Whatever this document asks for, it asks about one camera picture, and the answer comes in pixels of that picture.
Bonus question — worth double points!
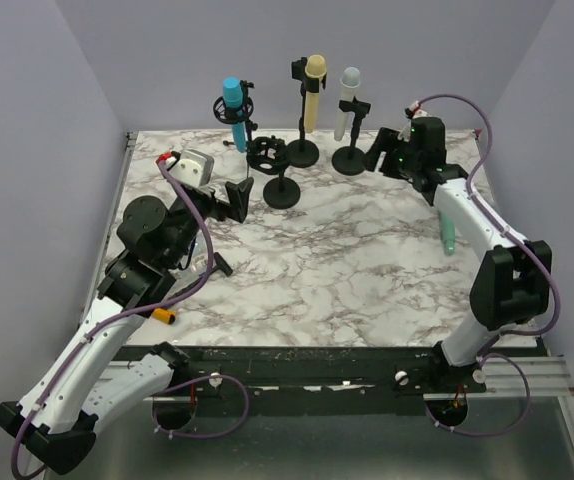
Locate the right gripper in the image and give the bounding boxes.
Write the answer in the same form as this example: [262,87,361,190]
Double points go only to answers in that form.
[363,127,422,182]

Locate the short black clip stand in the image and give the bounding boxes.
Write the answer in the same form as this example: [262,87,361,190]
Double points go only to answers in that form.
[332,97,371,176]

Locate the black shock-mount round stand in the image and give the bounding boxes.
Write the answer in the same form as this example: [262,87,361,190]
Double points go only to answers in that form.
[246,136,301,210]

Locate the mint green microphone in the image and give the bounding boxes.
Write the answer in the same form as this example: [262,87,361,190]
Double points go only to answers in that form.
[438,211,456,256]

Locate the white microphone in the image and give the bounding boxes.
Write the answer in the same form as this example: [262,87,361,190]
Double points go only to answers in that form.
[334,66,361,142]

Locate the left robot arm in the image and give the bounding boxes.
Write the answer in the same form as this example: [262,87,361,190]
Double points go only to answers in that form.
[0,177,254,479]

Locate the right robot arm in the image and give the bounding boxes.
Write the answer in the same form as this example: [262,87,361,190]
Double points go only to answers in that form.
[363,117,552,392]

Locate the tall black clip stand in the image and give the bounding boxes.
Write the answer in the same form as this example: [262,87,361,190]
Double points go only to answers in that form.
[287,56,319,168]

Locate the blue microphone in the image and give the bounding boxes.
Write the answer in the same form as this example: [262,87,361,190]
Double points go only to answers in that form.
[222,76,247,153]

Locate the beige microphone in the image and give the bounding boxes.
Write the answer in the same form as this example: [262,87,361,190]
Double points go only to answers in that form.
[304,54,327,133]

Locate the orange yellow tool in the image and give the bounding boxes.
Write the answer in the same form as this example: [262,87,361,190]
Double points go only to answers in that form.
[150,308,177,325]

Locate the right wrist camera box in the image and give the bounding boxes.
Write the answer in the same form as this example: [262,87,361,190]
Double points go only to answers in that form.
[405,101,427,121]

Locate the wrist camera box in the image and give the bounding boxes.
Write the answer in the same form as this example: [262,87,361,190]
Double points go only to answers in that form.
[405,101,427,121]
[168,149,215,188]

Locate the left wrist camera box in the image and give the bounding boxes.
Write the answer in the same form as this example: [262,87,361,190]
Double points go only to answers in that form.
[168,149,215,188]

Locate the black t-handle tool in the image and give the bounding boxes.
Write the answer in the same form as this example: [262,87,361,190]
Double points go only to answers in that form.
[171,252,233,298]

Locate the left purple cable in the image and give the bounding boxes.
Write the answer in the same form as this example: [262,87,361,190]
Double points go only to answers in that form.
[10,155,251,479]

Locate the purple cable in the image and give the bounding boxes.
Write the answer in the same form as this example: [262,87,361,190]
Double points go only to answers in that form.
[414,92,563,437]
[10,155,251,479]

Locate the black tripod shock-mount stand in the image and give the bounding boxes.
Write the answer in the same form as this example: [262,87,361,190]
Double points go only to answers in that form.
[212,79,258,156]

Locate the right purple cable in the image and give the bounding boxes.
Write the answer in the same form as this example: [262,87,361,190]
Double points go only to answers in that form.
[414,92,563,437]

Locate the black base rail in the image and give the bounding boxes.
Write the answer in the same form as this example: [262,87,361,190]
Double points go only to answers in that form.
[116,344,488,419]

